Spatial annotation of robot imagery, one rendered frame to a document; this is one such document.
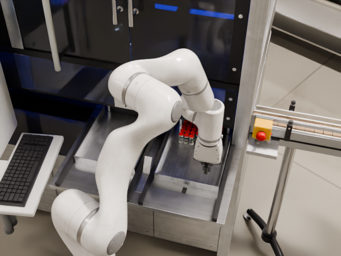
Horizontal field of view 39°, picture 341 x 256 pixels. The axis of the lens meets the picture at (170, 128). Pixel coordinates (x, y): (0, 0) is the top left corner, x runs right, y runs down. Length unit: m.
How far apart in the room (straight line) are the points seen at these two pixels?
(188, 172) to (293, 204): 1.24
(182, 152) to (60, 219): 0.81
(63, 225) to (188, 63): 0.55
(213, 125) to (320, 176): 1.73
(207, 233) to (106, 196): 1.34
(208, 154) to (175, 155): 0.29
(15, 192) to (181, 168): 0.67
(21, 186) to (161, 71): 0.95
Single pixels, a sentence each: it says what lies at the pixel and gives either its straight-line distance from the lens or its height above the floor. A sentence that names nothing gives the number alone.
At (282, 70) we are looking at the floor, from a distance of 4.11.
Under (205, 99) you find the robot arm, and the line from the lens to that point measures 1.47.
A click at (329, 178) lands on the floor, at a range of 3.28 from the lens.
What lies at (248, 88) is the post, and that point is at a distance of 1.85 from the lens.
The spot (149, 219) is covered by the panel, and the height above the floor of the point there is 0.24.
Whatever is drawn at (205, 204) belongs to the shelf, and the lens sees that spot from 1.85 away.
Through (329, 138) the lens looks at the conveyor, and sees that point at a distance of 2.12.
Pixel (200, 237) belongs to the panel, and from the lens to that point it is 2.60.
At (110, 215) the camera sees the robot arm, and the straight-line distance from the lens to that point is 1.28.
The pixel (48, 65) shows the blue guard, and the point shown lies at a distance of 2.10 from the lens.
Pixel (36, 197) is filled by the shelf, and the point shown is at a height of 0.80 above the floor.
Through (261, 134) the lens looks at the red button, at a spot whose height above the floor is 1.01.
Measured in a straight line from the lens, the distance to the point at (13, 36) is 2.10.
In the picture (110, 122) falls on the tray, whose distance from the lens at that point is 2.17.
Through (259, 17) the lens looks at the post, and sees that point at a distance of 1.69.
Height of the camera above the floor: 2.32
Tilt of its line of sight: 42 degrees down
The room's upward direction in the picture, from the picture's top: 1 degrees clockwise
